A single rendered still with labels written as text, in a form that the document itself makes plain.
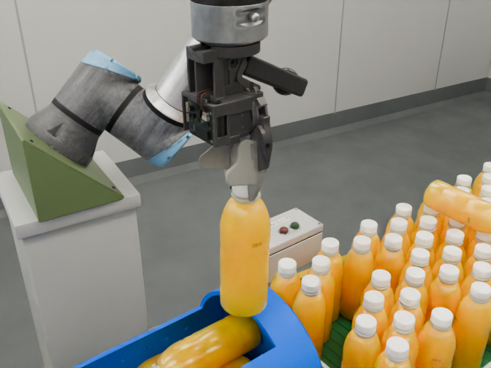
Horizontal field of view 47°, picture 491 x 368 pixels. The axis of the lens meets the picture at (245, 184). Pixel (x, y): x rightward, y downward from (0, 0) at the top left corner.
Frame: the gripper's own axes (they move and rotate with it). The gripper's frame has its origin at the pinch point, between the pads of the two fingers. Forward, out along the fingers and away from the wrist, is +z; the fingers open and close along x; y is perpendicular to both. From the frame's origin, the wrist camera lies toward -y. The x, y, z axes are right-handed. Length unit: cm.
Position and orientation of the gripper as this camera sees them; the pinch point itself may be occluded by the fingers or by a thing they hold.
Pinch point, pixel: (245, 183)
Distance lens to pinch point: 76.4
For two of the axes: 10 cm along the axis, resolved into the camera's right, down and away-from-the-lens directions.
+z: 0.1, 8.8, 4.7
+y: -8.0, 2.9, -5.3
